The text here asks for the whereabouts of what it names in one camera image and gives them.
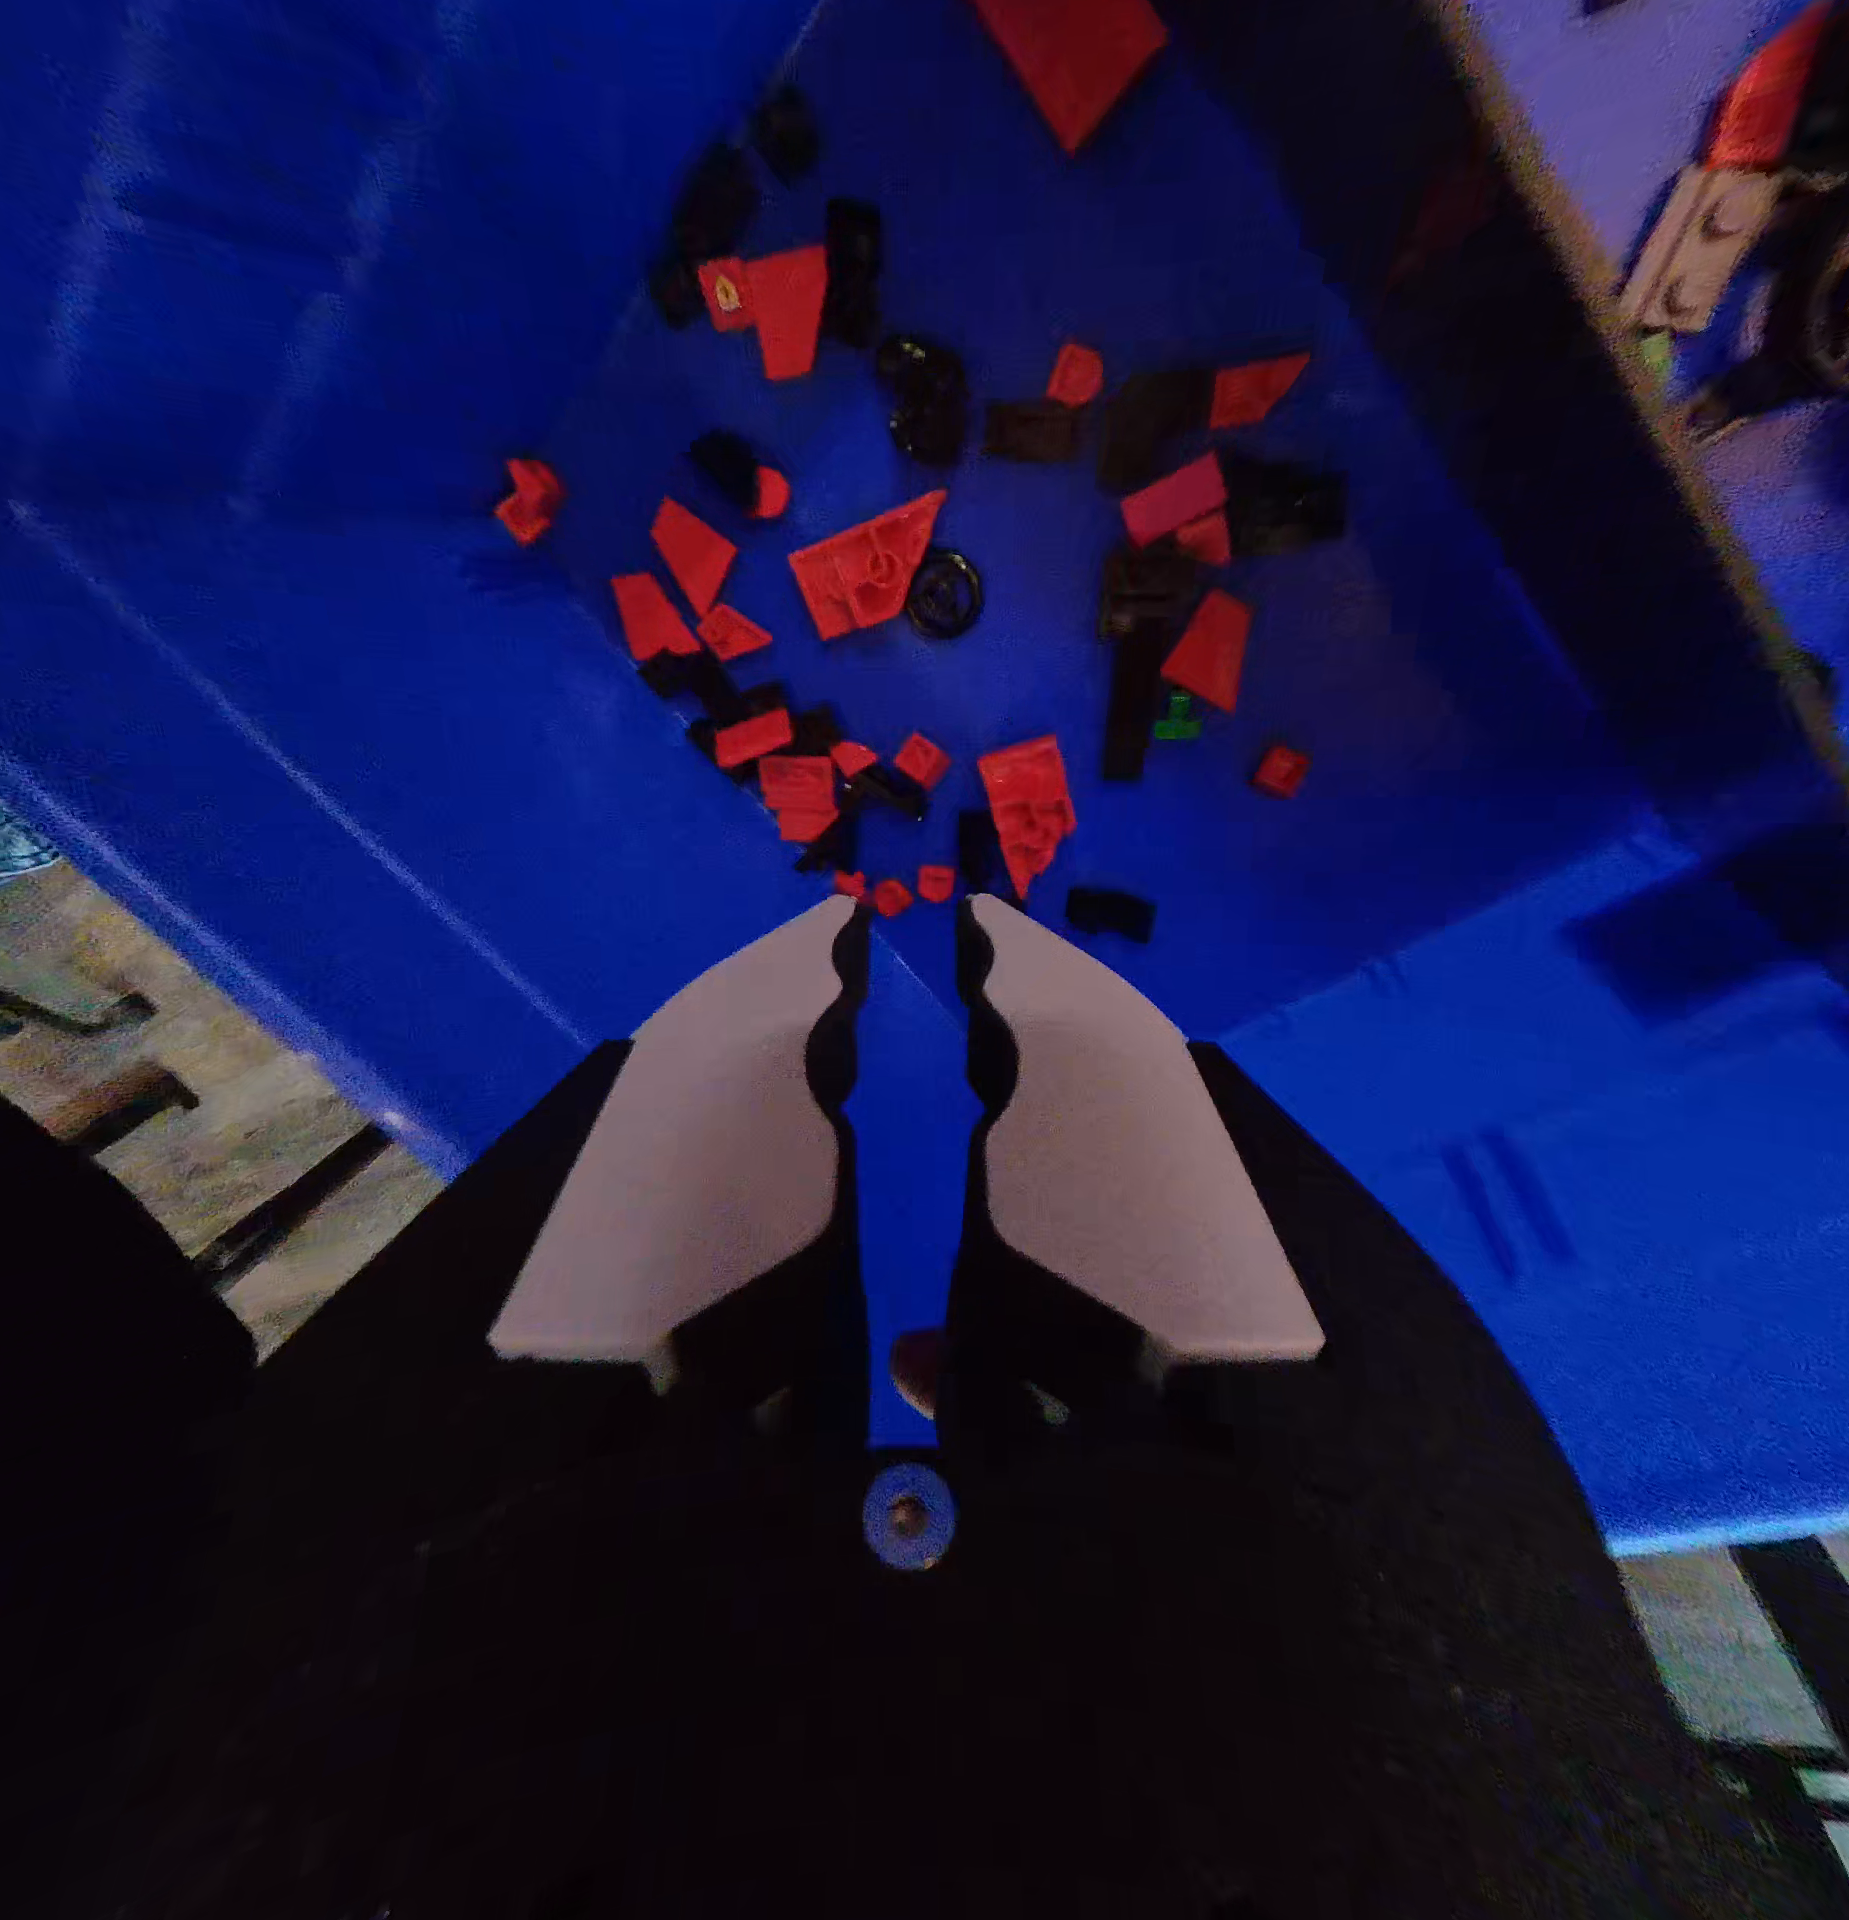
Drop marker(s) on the blue plastic bin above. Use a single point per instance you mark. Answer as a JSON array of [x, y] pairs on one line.
[[264, 452]]

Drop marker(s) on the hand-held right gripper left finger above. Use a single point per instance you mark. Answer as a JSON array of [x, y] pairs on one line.
[[684, 1156]]

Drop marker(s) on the red toy brick car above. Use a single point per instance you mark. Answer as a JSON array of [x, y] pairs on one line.
[[1757, 87]]

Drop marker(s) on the pile of toy brick pieces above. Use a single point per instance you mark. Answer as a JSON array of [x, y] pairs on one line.
[[864, 565]]

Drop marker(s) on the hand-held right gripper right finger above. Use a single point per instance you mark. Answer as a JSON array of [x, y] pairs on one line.
[[1137, 1156]]

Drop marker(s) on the small green toy brick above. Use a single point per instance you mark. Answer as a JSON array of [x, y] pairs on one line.
[[1174, 715]]

